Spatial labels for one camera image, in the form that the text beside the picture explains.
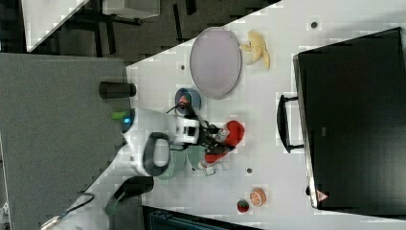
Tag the large lilac plate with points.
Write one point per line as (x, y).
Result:
(215, 63)

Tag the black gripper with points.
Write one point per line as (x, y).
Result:
(213, 139)

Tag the red strawberry toy on table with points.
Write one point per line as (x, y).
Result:
(242, 205)

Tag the yellow banana toy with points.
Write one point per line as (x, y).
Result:
(256, 50)

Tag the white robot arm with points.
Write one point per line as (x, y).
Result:
(146, 152)

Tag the black toaster oven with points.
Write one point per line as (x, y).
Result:
(352, 107)

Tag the black cylinder post upper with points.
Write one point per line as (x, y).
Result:
(115, 90)

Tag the green oval colander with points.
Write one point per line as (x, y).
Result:
(176, 163)

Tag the orange slice toy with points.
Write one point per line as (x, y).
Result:
(257, 197)

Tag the blue metal frame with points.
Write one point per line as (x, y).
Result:
(160, 219)

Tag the green mug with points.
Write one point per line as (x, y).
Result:
(196, 157)

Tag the red ketchup bottle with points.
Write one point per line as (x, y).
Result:
(237, 134)

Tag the red strawberry in bowl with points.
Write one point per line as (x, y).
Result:
(184, 100)

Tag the small blue bowl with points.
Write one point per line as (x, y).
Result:
(195, 101)

